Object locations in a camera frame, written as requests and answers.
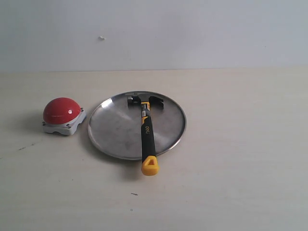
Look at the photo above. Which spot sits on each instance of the black yellow claw hammer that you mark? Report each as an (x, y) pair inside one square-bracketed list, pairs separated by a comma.
[(145, 101)]

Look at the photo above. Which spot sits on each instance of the red dome push button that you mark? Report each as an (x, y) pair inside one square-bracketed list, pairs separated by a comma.
[(62, 115)]

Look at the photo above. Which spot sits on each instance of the round steel plate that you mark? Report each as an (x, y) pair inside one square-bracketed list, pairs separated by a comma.
[(114, 127)]

